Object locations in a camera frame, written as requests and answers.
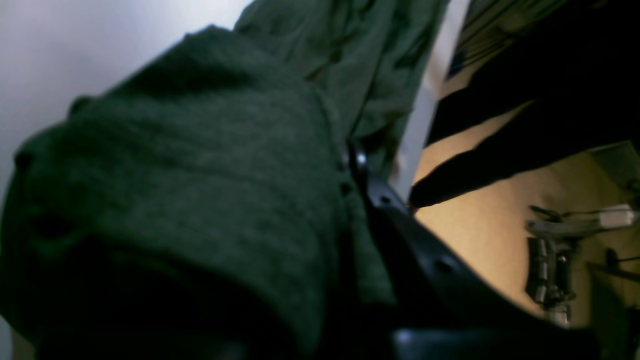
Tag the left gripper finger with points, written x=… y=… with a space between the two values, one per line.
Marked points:
x=447 y=311

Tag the dark green long-sleeve t-shirt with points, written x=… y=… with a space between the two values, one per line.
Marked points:
x=205 y=205

